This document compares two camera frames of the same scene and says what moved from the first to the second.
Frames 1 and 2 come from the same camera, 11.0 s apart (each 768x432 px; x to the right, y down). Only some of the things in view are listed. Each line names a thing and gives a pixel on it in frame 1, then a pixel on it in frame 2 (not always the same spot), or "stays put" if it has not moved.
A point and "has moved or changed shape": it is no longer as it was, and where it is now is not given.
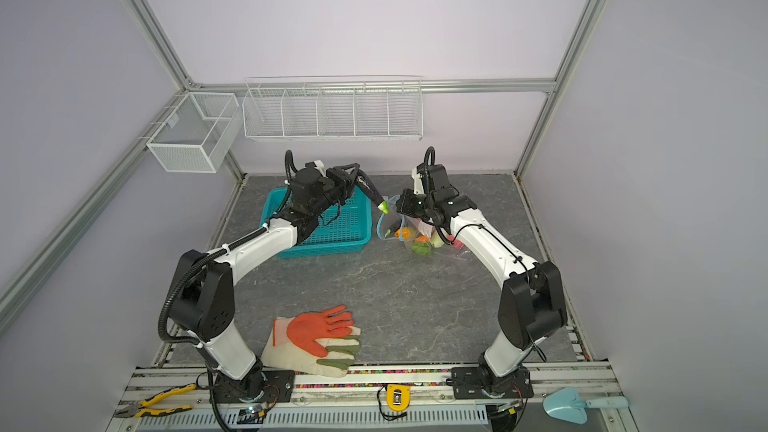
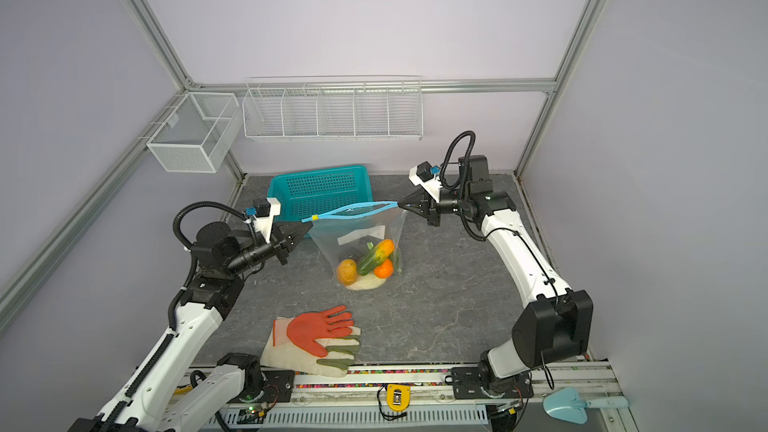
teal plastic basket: (339, 229) has moved or changed shape
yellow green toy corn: (405, 233) → (377, 254)
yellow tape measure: (398, 397) stays put
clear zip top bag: (421, 236) → (344, 232)
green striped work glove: (340, 355) stays put
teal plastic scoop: (565, 403) stays put
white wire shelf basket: (334, 108) stays put
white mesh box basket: (201, 134) stays put
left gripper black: (344, 180) → (290, 233)
